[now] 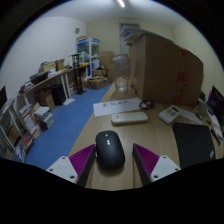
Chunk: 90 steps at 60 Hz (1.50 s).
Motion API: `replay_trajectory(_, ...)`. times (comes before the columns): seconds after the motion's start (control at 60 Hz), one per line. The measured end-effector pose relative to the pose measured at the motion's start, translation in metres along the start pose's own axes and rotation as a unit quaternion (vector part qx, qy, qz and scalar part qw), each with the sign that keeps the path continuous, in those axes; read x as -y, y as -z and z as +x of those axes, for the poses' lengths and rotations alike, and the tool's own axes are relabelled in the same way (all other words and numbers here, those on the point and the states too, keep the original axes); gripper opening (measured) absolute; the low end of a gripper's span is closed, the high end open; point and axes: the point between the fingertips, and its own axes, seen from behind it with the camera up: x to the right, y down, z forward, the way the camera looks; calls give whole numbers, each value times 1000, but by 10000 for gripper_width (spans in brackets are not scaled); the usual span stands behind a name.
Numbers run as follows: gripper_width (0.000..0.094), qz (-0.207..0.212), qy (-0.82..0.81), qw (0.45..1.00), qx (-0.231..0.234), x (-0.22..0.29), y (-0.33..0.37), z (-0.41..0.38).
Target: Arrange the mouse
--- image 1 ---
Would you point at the long wooden side desk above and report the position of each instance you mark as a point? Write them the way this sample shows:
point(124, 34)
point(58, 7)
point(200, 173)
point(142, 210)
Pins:
point(46, 81)

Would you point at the black flat monitor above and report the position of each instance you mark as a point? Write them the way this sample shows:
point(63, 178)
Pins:
point(2, 96)

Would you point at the white shelf unit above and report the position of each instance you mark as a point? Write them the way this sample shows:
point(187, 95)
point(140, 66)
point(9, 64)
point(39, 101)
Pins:
point(11, 133)

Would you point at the slim white remote control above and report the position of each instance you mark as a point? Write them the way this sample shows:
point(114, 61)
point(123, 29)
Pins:
point(129, 117)

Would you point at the black computer mouse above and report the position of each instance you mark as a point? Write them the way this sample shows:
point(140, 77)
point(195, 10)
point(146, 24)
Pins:
point(110, 150)

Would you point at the stack of cardboard boxes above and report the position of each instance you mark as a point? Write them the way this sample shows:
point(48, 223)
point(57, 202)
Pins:
point(107, 65)

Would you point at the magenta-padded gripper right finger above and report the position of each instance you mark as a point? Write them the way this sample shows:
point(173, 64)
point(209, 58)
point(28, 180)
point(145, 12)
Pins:
point(163, 166)

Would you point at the ceiling light tube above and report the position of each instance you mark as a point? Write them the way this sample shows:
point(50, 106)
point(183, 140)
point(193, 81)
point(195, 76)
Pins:
point(120, 3)

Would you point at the blue white display cabinet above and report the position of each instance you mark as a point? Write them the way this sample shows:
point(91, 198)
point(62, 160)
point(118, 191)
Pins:
point(87, 51)

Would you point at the grey door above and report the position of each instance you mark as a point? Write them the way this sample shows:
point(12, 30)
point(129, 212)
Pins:
point(124, 41)

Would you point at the large brown cardboard box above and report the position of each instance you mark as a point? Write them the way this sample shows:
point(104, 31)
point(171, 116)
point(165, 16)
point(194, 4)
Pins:
point(163, 70)

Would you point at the open cardboard box with items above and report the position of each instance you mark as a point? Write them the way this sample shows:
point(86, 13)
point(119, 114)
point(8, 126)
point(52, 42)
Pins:
point(97, 82)

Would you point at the white remote with display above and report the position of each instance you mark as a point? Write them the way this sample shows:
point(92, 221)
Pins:
point(169, 114)

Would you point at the black monitor with purple screen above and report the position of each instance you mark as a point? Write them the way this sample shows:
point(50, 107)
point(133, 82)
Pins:
point(217, 106)

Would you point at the pile of books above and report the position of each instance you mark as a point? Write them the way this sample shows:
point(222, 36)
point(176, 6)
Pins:
point(43, 116)

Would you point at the black mouse pad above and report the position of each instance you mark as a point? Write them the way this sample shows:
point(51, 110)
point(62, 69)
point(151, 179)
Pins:
point(193, 145)

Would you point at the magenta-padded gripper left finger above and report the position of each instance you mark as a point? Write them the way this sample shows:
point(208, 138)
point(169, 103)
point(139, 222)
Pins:
point(63, 166)

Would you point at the clear glass jar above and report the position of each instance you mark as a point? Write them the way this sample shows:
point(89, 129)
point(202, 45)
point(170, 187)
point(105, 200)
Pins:
point(121, 75)

